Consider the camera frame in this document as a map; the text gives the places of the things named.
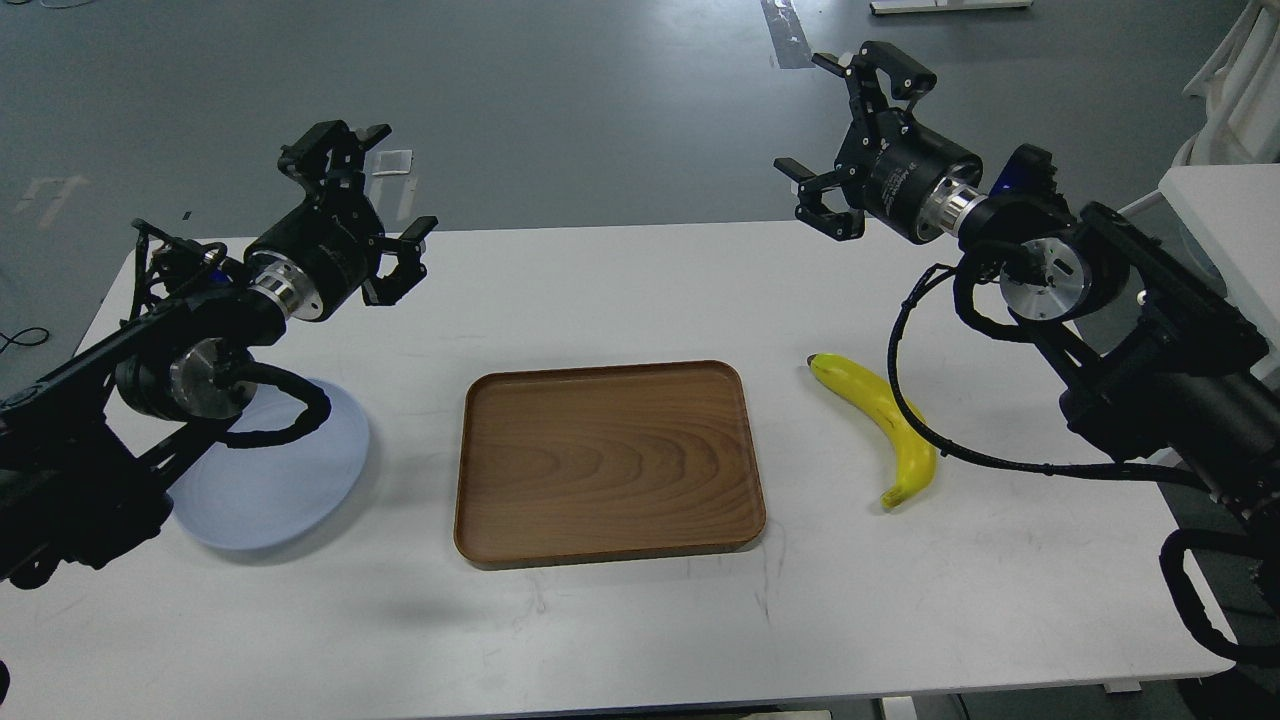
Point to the white side table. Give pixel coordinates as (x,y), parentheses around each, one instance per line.
(1232,211)

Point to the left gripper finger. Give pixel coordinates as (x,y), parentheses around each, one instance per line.
(328,162)
(409,269)

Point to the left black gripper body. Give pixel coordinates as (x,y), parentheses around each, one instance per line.
(330,242)

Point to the yellow banana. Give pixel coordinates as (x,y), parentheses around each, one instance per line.
(916,459)

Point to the light blue plate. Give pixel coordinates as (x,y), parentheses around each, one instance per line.
(256,499)

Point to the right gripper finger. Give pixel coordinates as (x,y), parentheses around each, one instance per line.
(811,208)
(883,83)

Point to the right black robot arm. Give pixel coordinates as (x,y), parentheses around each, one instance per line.
(1157,367)

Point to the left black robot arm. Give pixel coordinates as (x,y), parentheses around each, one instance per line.
(91,450)

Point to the brown wooden tray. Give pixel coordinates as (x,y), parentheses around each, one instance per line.
(606,463)

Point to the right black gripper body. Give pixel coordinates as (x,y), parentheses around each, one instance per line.
(892,165)

